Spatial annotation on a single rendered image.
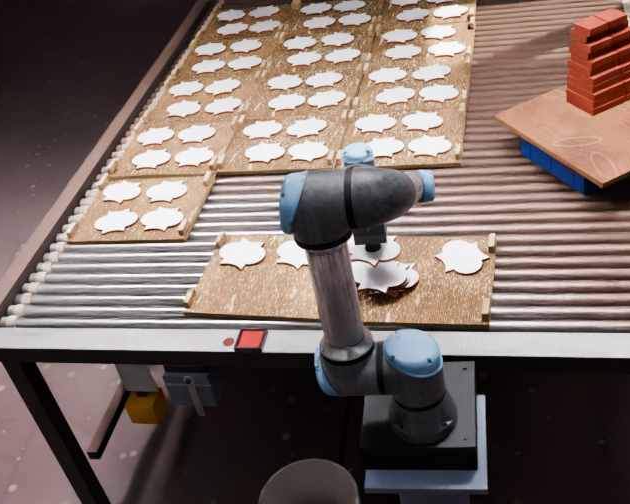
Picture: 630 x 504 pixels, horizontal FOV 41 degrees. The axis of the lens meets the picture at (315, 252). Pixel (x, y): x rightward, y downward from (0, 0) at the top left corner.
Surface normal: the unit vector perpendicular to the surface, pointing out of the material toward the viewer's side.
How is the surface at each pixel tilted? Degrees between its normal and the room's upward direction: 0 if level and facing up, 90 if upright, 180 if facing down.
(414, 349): 6
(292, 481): 87
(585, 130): 0
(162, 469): 0
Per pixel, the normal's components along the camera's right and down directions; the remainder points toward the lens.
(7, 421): -0.17, -0.77
